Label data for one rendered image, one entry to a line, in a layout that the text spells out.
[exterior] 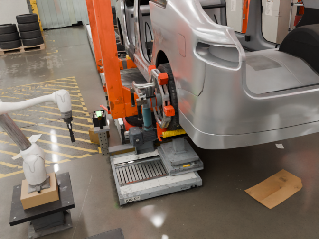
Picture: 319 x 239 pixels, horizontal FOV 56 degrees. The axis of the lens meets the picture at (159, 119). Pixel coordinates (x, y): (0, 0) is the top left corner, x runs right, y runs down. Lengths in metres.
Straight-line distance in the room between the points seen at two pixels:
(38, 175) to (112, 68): 1.31
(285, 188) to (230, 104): 1.42
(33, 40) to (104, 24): 7.85
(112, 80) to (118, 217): 1.39
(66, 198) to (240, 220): 1.49
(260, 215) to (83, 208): 1.62
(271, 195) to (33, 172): 2.12
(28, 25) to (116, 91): 7.76
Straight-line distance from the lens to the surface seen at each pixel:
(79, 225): 2.91
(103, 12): 3.11
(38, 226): 2.93
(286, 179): 3.30
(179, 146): 3.19
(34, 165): 2.65
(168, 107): 2.64
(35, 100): 2.58
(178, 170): 3.09
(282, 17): 7.30
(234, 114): 2.03
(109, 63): 3.20
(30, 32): 10.86
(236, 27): 8.53
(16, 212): 2.79
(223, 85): 1.95
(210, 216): 2.81
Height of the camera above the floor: 1.95
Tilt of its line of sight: 26 degrees down
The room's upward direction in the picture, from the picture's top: 5 degrees counter-clockwise
